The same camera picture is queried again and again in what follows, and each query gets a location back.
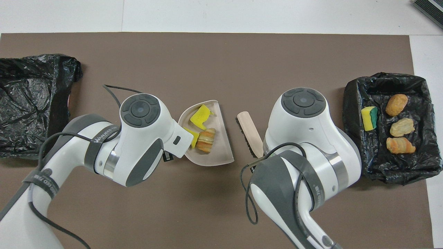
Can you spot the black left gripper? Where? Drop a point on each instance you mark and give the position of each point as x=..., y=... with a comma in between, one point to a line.
x=168, y=156

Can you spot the small yellow sponge wedge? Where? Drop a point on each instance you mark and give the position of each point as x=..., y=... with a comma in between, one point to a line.
x=193, y=136

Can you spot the pale toast piece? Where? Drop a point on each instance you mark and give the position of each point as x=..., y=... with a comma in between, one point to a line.
x=206, y=140

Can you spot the beige plastic dustpan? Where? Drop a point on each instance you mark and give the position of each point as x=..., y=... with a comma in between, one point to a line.
x=218, y=152

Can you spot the notched yellow sponge piece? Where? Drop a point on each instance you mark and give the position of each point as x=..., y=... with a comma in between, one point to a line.
x=200, y=117

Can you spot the beige hand brush black bristles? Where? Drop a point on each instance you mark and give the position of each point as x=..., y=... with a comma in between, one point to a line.
x=251, y=133

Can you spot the yellow green-backed sponge block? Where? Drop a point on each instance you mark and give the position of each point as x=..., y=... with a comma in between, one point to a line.
x=368, y=119

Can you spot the striped orange croissant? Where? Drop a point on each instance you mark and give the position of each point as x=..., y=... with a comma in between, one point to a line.
x=400, y=145

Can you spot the brown oval croquette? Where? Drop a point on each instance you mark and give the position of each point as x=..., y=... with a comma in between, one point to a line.
x=396, y=104

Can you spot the pale lumpy bread piece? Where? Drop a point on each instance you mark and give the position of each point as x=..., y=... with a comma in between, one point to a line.
x=402, y=127

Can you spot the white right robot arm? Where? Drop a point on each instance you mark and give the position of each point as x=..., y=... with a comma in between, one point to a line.
x=304, y=138

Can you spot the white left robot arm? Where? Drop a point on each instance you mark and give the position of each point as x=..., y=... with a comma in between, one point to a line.
x=138, y=138

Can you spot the black bag lined bin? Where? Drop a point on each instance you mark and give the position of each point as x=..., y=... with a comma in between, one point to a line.
x=380, y=162
x=27, y=103

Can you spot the brown table mat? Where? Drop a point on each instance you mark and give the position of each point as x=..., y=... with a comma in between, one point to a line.
x=207, y=214

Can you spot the dark ribbed grille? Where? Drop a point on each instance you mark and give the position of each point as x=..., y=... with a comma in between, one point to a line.
x=430, y=9

